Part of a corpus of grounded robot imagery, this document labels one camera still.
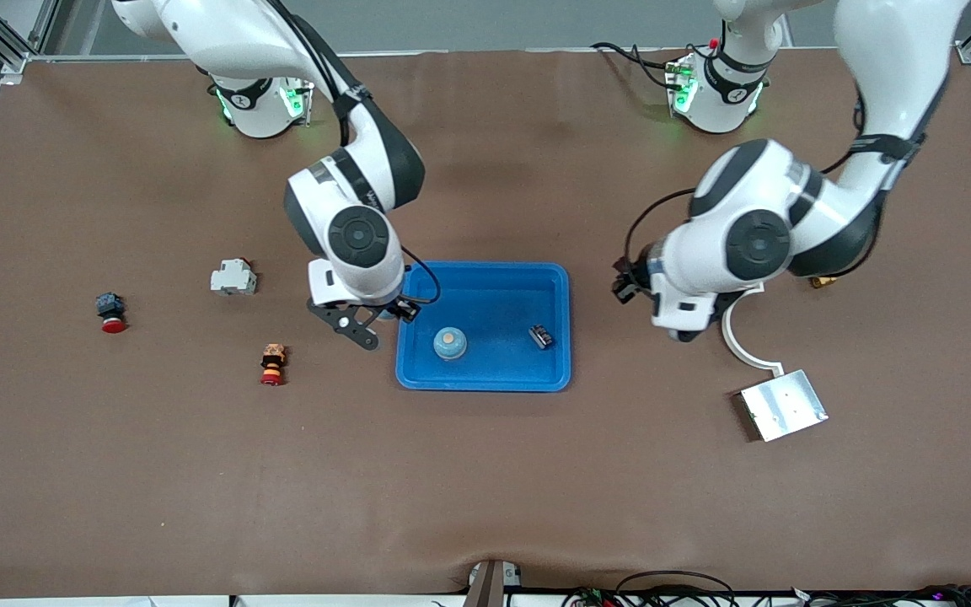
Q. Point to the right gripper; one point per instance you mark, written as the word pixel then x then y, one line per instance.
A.
pixel 402 308

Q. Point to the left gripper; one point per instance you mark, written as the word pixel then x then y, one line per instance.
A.
pixel 625 283

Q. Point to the light blue call bell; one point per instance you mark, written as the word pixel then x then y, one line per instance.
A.
pixel 386 315
pixel 449 344

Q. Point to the small black striped capacitor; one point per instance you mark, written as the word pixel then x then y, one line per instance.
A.
pixel 540 337

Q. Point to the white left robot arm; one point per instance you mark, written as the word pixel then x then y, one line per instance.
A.
pixel 890 51

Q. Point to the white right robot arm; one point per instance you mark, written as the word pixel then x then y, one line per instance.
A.
pixel 224 34

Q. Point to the blue plastic tray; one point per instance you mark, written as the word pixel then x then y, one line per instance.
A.
pixel 494 371

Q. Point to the orange red stacked push button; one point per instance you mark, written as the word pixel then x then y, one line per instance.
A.
pixel 273 362

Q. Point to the white circuit breaker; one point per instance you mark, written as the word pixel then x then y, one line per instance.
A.
pixel 233 280

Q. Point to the square aluminium plate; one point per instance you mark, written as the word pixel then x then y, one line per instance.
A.
pixel 785 405

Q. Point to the red button black block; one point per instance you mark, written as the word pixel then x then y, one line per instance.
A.
pixel 111 308

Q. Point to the white curved plastic bracket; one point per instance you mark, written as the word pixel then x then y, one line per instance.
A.
pixel 730 341

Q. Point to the metal table edge bracket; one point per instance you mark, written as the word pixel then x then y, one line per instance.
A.
pixel 485 586

